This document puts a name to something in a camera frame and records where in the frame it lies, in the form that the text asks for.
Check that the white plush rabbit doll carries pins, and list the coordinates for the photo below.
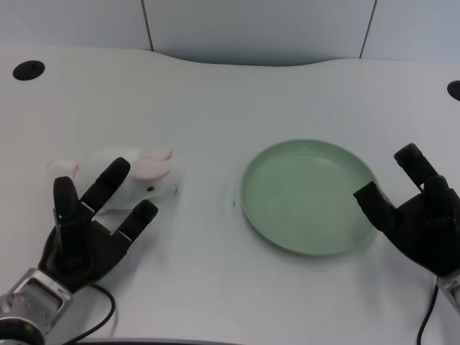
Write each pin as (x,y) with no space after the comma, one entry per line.
(138,179)

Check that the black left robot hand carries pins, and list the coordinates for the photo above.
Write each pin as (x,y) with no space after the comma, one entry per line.
(84,248)

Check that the light green round plate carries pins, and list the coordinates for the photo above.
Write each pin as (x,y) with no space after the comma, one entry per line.
(305,197)

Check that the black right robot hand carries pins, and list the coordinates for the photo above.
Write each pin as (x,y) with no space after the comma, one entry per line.
(429,230)

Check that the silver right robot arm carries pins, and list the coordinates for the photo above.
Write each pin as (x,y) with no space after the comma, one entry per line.
(451,291)

